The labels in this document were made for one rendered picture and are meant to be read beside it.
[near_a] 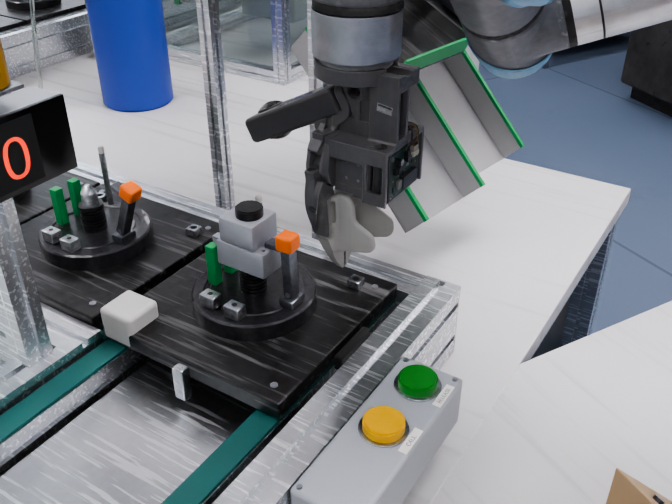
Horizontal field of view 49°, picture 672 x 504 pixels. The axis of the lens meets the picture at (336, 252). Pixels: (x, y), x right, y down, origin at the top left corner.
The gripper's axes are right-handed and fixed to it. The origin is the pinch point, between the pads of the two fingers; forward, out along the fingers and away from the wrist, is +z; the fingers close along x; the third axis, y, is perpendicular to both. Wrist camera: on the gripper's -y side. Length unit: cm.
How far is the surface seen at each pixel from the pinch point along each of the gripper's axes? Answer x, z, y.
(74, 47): 75, 19, -129
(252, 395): -12.1, 10.7, -2.0
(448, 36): 33.0, -12.9, -4.1
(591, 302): 69, 44, 14
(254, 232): -1.8, -0.4, -8.8
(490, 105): 48.0, 0.9, -3.0
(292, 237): -0.3, -0.2, -5.1
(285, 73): 86, 19, -68
